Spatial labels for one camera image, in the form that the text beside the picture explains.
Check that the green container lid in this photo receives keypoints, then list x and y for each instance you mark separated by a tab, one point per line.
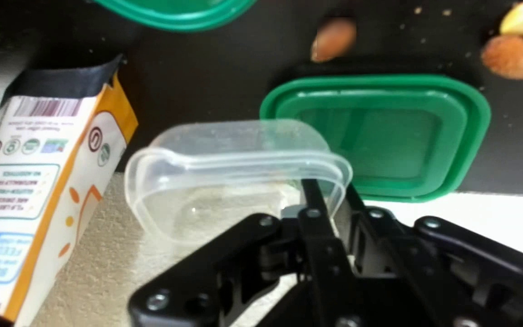
408	137

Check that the orange white carton box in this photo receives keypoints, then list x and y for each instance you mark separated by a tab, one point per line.
63	135

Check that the brown nut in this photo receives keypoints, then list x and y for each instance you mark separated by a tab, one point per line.
504	57

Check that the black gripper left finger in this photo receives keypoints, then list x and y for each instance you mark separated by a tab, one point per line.
221	280

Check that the brown almond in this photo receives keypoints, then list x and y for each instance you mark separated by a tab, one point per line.
333	40

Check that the clear plastic container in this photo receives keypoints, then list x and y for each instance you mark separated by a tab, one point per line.
197	180

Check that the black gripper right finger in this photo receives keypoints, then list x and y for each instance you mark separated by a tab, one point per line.
442	273

